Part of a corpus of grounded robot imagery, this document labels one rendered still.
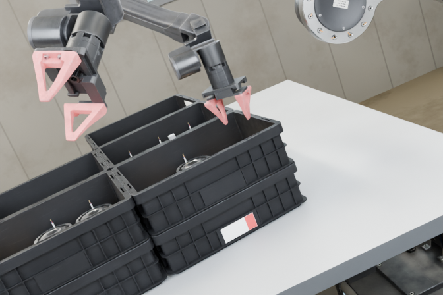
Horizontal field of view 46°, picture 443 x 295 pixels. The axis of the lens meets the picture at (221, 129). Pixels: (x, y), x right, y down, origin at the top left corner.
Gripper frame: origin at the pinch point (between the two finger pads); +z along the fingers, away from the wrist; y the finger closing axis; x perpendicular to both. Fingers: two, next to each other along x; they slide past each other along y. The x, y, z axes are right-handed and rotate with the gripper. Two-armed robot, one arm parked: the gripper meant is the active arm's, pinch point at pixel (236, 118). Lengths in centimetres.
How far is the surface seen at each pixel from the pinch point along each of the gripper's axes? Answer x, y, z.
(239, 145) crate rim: -8.1, 2.3, 4.3
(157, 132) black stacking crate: 28, -44, 7
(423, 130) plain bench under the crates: 35, 37, 27
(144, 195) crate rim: -26.0, -15.0, 4.6
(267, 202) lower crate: -6.5, 3.0, 21.0
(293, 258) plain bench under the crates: -22.3, 12.1, 27.0
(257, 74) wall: 241, -94, 42
